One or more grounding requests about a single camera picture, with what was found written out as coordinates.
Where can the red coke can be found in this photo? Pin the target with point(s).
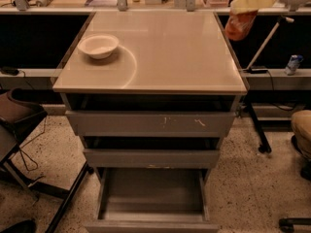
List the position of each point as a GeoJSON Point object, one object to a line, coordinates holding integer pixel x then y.
{"type": "Point", "coordinates": [238, 26]}

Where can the blue white can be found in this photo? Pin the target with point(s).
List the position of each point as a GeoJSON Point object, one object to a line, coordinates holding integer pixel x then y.
{"type": "Point", "coordinates": [293, 64]}

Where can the grey drawer cabinet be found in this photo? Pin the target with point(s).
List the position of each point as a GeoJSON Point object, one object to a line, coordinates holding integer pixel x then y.
{"type": "Point", "coordinates": [166, 62]}

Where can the top grey drawer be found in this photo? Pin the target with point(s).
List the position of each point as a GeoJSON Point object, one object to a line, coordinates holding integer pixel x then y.
{"type": "Point", "coordinates": [149, 124]}

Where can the middle grey drawer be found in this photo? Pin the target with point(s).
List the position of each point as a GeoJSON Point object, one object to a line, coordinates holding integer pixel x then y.
{"type": "Point", "coordinates": [166, 159]}

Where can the bottom grey open drawer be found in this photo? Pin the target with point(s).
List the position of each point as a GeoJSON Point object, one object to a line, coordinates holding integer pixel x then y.
{"type": "Point", "coordinates": [151, 201]}

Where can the white pole stand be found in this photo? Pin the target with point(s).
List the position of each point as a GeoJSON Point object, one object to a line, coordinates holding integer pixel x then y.
{"type": "Point", "coordinates": [267, 39]}

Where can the black power adapter right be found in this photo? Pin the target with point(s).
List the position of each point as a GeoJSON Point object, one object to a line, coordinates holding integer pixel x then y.
{"type": "Point", "coordinates": [257, 70]}

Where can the black power adapter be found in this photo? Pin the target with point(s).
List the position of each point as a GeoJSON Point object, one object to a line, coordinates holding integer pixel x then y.
{"type": "Point", "coordinates": [9, 71]}
{"type": "Point", "coordinates": [257, 70]}

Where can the person tan trouser leg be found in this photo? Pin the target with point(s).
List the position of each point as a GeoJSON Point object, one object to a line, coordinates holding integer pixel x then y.
{"type": "Point", "coordinates": [301, 126]}

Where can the white bowl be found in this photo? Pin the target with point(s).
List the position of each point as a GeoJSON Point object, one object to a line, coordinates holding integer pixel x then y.
{"type": "Point", "coordinates": [98, 46]}

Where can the black chair base wheel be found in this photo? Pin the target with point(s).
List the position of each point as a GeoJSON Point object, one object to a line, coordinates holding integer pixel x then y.
{"type": "Point", "coordinates": [286, 225]}

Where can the black power adapter left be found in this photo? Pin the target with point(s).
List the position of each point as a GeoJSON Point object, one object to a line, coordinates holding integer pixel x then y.
{"type": "Point", "coordinates": [9, 71]}

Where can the brown office chair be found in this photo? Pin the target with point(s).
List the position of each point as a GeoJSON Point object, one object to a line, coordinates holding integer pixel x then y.
{"type": "Point", "coordinates": [18, 118]}

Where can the black shoe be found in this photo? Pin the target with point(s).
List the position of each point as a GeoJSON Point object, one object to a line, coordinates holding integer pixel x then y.
{"type": "Point", "coordinates": [26, 226]}

